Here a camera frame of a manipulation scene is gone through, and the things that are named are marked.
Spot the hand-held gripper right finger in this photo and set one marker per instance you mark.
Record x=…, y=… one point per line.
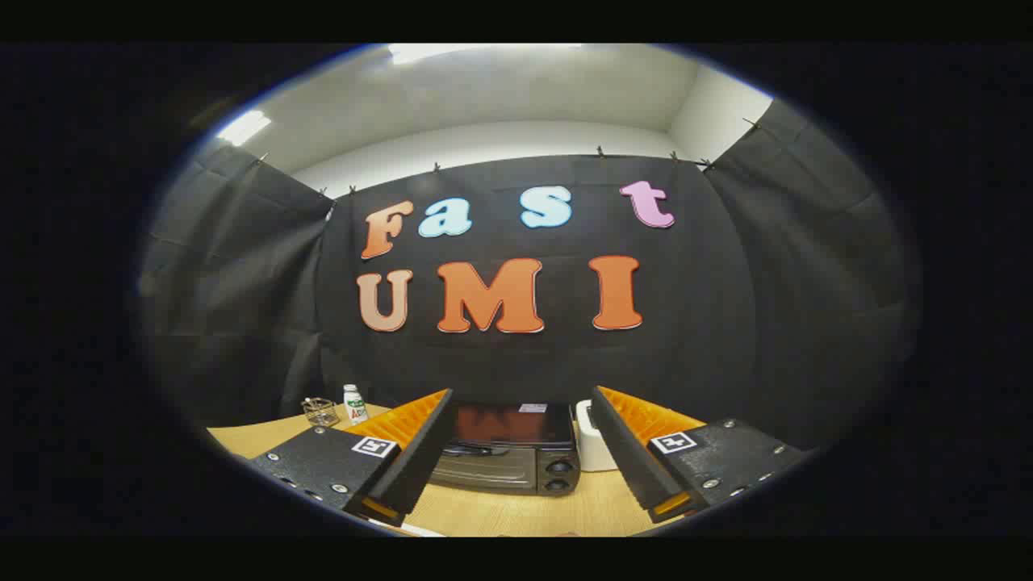
x=625, y=452

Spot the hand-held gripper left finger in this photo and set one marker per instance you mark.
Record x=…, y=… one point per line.
x=420, y=452

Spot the black toaster oven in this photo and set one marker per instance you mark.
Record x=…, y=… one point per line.
x=508, y=474

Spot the white bread toaster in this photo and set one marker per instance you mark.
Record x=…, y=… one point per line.
x=595, y=452

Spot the white bottle green label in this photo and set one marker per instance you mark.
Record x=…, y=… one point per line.
x=355, y=407

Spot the white plate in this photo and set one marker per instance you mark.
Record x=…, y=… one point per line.
x=421, y=532

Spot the black backdrop cloth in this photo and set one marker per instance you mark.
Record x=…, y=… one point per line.
x=726, y=307

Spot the ceiling light panel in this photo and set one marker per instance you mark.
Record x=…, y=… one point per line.
x=452, y=51
x=242, y=127

